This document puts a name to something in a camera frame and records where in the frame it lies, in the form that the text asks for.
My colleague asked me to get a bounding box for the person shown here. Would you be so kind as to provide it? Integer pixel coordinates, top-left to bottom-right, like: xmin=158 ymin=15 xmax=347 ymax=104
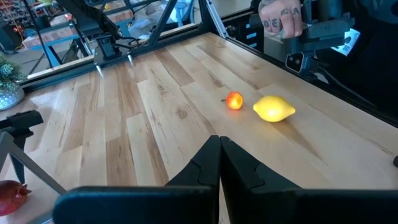
xmin=310 ymin=0 xmax=398 ymax=113

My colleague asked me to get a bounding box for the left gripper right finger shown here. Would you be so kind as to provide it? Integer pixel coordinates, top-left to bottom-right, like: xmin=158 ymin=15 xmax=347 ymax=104
xmin=220 ymin=136 xmax=398 ymax=224

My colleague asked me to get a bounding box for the silver metal bracket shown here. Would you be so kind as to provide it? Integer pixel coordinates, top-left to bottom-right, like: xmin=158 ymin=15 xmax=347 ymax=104
xmin=205 ymin=0 xmax=230 ymax=39

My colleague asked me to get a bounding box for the green plant in white pot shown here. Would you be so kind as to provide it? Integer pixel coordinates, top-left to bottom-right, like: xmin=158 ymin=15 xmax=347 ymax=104
xmin=0 ymin=54 xmax=25 ymax=111

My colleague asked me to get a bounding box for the person's hand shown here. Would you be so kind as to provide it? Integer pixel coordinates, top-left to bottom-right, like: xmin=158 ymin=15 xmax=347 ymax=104
xmin=258 ymin=0 xmax=304 ymax=40

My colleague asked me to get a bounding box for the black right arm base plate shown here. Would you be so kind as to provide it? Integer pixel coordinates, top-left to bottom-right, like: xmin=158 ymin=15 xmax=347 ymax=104
xmin=93 ymin=34 xmax=139 ymax=68

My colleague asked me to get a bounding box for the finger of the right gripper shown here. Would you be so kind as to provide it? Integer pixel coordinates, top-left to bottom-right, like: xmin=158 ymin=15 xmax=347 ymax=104
xmin=0 ymin=110 xmax=44 ymax=184

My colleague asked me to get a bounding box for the orange pear with stem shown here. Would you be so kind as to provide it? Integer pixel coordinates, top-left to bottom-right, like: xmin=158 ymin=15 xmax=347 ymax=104
xmin=221 ymin=91 xmax=244 ymax=111

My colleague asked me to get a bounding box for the black drawer cabinet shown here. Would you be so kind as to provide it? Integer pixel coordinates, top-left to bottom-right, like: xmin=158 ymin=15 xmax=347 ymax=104
xmin=229 ymin=14 xmax=265 ymax=53

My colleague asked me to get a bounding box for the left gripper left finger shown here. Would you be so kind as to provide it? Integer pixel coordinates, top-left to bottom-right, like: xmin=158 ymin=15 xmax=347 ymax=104
xmin=52 ymin=135 xmax=222 ymax=224

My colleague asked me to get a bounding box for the yellow plastic lemon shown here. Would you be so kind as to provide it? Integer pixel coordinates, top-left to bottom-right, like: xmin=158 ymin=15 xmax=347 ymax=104
xmin=252 ymin=95 xmax=297 ymax=123

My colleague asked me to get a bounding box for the black aluminium table frame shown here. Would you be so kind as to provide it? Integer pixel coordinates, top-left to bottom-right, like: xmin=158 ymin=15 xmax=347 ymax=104
xmin=18 ymin=0 xmax=398 ymax=128

